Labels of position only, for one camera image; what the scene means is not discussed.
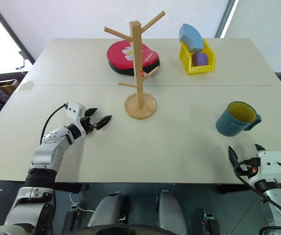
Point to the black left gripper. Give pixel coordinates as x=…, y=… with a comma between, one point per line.
x=88, y=124

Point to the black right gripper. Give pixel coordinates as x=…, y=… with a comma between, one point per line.
x=250, y=167

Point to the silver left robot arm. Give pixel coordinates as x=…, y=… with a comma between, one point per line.
x=45, y=151

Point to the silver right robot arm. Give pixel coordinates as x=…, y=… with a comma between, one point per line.
x=277, y=203

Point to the wooden mug tree stand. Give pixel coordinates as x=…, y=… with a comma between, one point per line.
x=135, y=61

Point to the blue mug yellow inside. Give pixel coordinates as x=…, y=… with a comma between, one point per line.
x=231, y=123

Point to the red black round pad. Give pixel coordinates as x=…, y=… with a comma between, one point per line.
x=121, y=57

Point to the silver robot leg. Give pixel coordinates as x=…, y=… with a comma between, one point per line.
x=106, y=210
x=171, y=210

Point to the black stand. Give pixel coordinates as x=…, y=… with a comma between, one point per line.
x=23, y=58

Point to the yellow plastic bin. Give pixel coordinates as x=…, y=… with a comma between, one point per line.
x=199, y=68

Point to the brown cardboard box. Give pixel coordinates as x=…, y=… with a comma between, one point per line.
x=1, y=88

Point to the purple foam block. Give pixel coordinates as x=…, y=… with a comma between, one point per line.
x=200, y=59

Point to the dark rounded robot waist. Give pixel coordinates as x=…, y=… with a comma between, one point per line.
x=121, y=230

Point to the blue curved foam block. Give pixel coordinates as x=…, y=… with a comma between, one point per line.
x=190, y=36

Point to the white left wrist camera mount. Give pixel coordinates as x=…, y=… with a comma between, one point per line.
x=75, y=110

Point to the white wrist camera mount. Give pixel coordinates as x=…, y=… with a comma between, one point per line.
x=75, y=110
x=271, y=162

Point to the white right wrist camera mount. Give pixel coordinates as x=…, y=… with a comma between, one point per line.
x=271, y=162

